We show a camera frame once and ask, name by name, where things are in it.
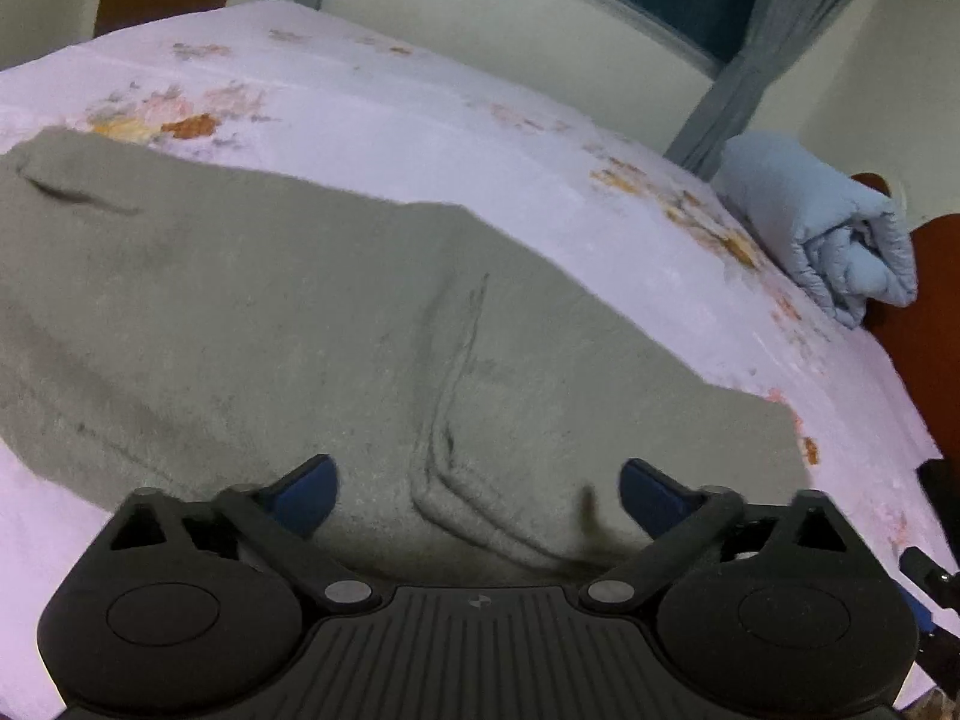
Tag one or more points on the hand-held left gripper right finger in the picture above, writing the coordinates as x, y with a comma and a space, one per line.
646, 495

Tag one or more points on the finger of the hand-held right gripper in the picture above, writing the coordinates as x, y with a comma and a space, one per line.
926, 568
943, 484

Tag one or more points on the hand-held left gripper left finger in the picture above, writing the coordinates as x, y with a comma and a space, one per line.
306, 493

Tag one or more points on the grey pants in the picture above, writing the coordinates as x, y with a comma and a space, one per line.
300, 352

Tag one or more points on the red-brown wooden headboard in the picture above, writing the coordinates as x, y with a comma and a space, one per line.
930, 330

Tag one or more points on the rolled light blue quilt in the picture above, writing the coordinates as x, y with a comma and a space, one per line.
817, 217

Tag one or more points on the bed with pink floral sheet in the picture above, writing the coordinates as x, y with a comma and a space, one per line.
465, 135

